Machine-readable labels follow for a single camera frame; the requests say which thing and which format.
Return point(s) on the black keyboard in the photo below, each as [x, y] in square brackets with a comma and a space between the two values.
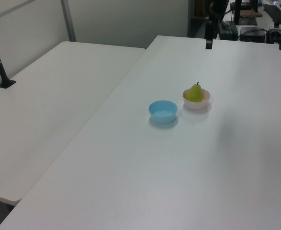
[276, 13]

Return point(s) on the brown wooden board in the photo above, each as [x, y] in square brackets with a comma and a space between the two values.
[248, 14]

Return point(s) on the grey partition post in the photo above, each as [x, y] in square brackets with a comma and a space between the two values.
[69, 21]

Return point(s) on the pink plastic bowl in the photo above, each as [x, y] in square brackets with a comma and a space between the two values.
[197, 105]

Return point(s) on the grey control box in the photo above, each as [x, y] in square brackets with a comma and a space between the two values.
[274, 36]

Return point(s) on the white side table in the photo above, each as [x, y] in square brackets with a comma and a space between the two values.
[47, 107]

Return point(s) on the black jointed clamp stand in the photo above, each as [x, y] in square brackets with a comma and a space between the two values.
[209, 36]

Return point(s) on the black monitor pole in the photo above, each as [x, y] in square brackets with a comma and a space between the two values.
[238, 12]

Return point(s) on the green pear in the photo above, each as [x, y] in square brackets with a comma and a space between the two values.
[194, 94]

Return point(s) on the green and black device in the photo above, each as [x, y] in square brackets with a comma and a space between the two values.
[228, 31]

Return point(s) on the light blue plastic bowl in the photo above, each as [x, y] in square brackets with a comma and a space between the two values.
[163, 112]

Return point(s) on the black computer box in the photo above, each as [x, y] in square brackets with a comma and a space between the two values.
[252, 34]

